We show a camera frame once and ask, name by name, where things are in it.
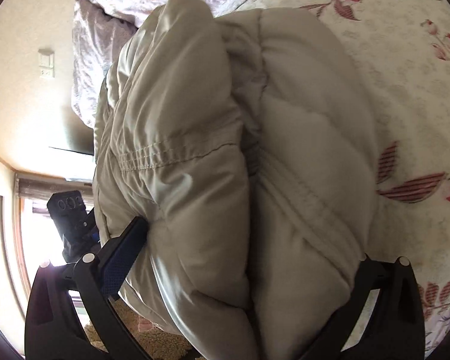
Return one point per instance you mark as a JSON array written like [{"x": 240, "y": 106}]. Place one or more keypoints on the white wall light switch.
[{"x": 46, "y": 62}]

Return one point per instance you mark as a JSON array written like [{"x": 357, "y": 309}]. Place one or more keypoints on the beige puffer down jacket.
[{"x": 248, "y": 143}]

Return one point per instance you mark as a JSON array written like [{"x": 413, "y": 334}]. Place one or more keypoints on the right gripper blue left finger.
[{"x": 54, "y": 331}]

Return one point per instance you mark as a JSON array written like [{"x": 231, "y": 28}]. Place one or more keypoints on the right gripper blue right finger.
[{"x": 395, "y": 329}]

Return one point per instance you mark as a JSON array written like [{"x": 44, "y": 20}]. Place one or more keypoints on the floral quilted bedspread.
[{"x": 402, "y": 50}]

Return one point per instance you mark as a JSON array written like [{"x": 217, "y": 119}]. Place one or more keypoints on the lilac crinkled pillow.
[{"x": 100, "y": 30}]

